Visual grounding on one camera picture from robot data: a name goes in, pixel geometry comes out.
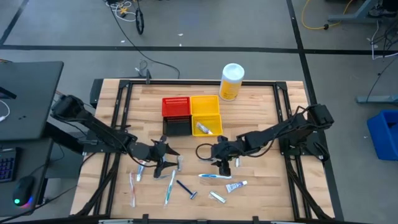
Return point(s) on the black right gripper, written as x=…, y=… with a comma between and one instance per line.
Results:
x=225, y=151

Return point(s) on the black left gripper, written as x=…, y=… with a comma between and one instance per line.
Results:
x=144, y=152

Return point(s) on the blue toothbrush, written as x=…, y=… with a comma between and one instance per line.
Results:
x=214, y=176

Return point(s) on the blue disposable razor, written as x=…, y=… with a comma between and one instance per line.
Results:
x=186, y=188

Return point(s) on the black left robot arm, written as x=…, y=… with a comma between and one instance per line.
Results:
x=99, y=127

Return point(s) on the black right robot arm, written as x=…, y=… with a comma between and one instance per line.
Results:
x=280, y=129

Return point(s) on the small silver tube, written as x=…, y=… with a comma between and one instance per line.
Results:
x=179, y=162

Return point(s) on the green toothbrush in wrapper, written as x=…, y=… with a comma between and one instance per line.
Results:
x=169, y=188

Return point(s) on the yellow plastic basket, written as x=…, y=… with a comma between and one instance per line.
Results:
x=214, y=123
x=204, y=105

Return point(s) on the small white grey tube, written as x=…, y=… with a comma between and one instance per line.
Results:
x=203, y=127

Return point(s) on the black plastic basket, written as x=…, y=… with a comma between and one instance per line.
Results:
x=177, y=127

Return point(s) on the toothpaste tube purple print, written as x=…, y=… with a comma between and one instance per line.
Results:
x=235, y=186

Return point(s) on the red toothbrush in wrapper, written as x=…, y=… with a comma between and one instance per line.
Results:
x=132, y=189

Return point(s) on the red plastic basket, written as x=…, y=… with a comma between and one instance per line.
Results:
x=175, y=106

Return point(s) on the white canister yellow label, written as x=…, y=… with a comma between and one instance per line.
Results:
x=231, y=82

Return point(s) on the dark grey desk top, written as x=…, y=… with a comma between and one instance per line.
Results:
x=34, y=161

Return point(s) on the black computer mouse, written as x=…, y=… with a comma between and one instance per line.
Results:
x=23, y=190

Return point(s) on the black desk panel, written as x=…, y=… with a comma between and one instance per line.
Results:
x=31, y=99

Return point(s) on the black backlit keyboard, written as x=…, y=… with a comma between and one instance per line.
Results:
x=7, y=165

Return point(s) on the blue plastic bin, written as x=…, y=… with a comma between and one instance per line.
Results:
x=384, y=137

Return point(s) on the grey desk leg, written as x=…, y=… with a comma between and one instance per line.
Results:
x=377, y=99
x=357, y=15

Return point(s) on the black table frame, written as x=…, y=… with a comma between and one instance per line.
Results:
x=202, y=82

